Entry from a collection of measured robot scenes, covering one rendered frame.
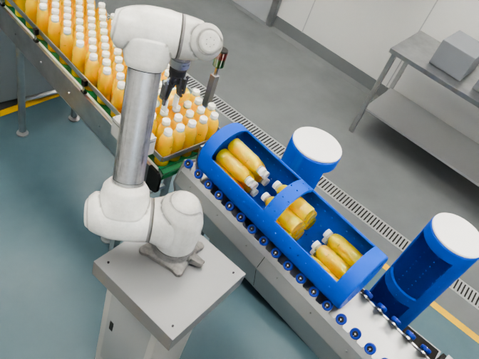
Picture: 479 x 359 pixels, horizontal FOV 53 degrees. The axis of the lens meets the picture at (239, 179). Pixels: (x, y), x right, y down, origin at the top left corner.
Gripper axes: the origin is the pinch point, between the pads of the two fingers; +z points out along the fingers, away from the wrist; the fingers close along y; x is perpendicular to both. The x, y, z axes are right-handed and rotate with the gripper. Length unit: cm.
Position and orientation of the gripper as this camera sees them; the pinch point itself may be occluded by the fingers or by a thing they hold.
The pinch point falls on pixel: (170, 103)
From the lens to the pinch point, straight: 223.9
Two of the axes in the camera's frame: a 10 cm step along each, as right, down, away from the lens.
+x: -6.6, -6.5, 3.8
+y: 7.0, -3.4, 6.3
